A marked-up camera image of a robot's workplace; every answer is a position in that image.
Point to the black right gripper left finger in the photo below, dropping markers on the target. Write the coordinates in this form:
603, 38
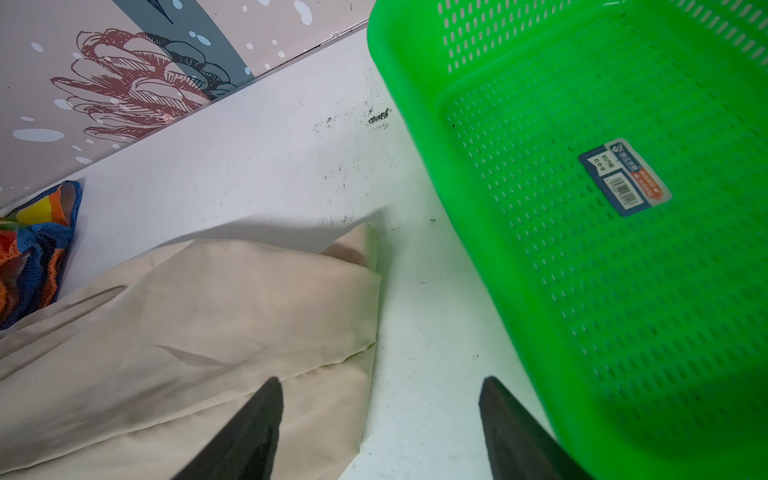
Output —
245, 448

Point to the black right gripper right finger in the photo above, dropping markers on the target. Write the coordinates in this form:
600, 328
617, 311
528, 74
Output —
518, 447

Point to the beige shorts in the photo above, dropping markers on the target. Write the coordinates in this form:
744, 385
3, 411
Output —
134, 374

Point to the rainbow striped shorts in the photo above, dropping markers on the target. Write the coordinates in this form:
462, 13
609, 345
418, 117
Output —
36, 238

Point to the tray barcode label sticker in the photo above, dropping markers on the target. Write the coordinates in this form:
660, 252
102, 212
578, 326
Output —
624, 177

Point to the green plastic tray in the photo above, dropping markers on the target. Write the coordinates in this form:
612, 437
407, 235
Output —
645, 337

